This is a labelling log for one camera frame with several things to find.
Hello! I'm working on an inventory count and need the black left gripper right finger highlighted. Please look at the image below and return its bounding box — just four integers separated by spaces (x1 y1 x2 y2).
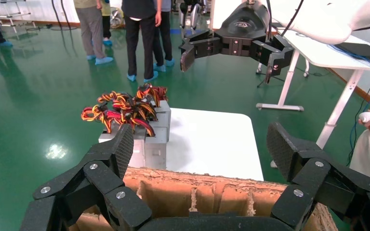
266 122 370 231

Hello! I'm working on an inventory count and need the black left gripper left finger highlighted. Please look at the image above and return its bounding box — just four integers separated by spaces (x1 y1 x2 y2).
19 123 154 231

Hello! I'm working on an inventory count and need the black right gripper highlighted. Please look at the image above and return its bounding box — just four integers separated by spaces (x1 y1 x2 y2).
179 1 295 85

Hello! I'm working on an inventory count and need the dark background robot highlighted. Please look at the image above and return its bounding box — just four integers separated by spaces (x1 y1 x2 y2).
178 0 211 37

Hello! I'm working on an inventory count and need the white caster leg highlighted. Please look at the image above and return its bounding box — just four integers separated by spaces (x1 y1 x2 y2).
302 59 311 79

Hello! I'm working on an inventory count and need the person in grey shirt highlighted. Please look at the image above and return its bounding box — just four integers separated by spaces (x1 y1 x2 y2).
153 0 175 72

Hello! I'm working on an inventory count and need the white desk with legs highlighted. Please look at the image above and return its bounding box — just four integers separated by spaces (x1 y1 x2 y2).
256 19 370 151

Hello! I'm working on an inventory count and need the person in black shirt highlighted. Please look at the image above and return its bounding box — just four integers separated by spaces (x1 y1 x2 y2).
121 0 163 83

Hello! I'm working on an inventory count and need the brown cardboard divider box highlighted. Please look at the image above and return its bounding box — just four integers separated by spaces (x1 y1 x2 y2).
68 166 339 231

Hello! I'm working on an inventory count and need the black laptop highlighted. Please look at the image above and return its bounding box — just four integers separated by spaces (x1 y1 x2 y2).
334 41 370 62

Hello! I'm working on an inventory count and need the round floor fan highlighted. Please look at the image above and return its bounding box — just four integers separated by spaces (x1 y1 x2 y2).
110 7 124 30

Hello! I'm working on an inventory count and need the person in yellow top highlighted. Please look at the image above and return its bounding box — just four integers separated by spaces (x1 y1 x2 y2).
100 0 113 47

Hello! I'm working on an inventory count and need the person in khaki trousers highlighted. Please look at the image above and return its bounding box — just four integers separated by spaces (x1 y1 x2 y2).
73 0 114 66

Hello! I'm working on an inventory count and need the white metal rack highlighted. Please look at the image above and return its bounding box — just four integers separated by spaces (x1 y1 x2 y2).
0 0 36 36

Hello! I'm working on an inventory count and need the thin black cable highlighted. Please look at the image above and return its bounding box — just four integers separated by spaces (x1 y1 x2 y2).
265 0 274 42

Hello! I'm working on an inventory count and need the silver power supply with wires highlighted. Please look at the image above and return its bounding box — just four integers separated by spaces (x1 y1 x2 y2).
81 90 157 144
155 111 172 141
145 127 168 170
128 139 146 168
136 83 172 112

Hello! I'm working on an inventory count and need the long black arm cable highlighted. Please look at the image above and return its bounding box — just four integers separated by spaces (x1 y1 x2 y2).
280 0 305 37

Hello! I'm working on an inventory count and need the black hanging hose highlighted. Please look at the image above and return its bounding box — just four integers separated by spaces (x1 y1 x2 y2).
50 0 79 33

